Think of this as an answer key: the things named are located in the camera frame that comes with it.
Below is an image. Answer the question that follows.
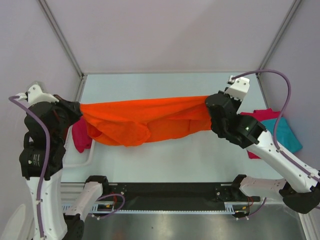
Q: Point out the orange t-shirt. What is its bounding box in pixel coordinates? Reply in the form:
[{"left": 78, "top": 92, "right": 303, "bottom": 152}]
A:
[{"left": 80, "top": 96, "right": 211, "bottom": 147}]

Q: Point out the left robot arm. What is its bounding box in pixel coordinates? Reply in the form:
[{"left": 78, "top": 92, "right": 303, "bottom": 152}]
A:
[{"left": 19, "top": 95, "right": 111, "bottom": 240}]

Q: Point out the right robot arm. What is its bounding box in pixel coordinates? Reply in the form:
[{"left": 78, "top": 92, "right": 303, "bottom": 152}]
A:
[{"left": 204, "top": 91, "right": 320, "bottom": 214}]

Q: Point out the crimson t-shirt in basket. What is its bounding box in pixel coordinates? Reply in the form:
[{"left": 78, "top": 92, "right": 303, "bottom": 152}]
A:
[{"left": 71, "top": 117, "right": 93, "bottom": 153}]

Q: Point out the folded crimson t-shirt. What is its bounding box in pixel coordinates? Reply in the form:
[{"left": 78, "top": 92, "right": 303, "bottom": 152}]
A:
[{"left": 239, "top": 107, "right": 282, "bottom": 160}]

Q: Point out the white plastic basket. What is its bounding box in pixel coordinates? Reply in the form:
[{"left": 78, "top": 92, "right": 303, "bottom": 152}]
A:
[{"left": 62, "top": 127, "right": 96, "bottom": 169}]

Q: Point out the folded teal t-shirt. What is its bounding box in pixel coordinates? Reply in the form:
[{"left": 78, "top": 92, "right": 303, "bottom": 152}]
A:
[{"left": 262, "top": 117, "right": 303, "bottom": 154}]

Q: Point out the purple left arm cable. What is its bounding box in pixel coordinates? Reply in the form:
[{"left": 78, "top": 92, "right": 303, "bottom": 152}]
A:
[{"left": 8, "top": 94, "right": 126, "bottom": 238}]

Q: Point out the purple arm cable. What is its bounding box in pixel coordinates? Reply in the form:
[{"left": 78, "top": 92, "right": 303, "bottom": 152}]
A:
[
  {"left": 231, "top": 69, "right": 320, "bottom": 221},
  {"left": 8, "top": 94, "right": 126, "bottom": 238}
]

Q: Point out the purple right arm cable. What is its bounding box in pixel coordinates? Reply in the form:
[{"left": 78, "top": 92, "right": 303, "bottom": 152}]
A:
[{"left": 231, "top": 69, "right": 320, "bottom": 221}]

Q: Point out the aluminium frame rail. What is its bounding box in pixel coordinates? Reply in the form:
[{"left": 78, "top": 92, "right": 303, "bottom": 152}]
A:
[{"left": 59, "top": 182, "right": 296, "bottom": 204}]

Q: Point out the white cable duct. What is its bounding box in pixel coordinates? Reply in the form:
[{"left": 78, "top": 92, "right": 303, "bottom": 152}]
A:
[{"left": 61, "top": 201, "right": 251, "bottom": 215}]

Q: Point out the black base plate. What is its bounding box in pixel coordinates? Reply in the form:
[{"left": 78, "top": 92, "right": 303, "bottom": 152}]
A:
[{"left": 102, "top": 182, "right": 261, "bottom": 212}]

